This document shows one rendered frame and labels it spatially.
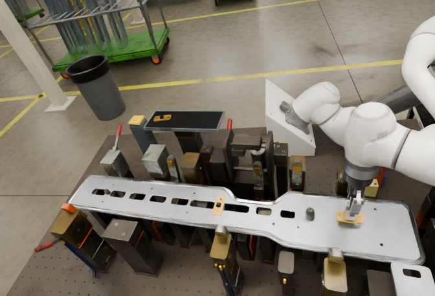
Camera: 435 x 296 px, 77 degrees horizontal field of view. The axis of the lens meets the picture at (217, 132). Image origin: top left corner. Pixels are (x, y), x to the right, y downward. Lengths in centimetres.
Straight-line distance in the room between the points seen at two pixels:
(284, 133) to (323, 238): 68
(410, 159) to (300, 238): 47
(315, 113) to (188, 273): 100
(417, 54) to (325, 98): 57
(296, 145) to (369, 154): 90
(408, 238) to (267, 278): 55
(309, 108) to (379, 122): 86
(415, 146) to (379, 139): 7
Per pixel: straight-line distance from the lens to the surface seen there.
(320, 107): 153
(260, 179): 113
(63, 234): 127
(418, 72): 98
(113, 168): 142
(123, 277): 147
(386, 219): 112
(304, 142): 159
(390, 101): 137
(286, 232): 104
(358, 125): 71
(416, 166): 73
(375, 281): 103
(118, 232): 117
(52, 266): 171
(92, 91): 362
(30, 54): 446
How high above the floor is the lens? 191
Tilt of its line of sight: 40 degrees down
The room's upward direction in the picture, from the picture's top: 14 degrees counter-clockwise
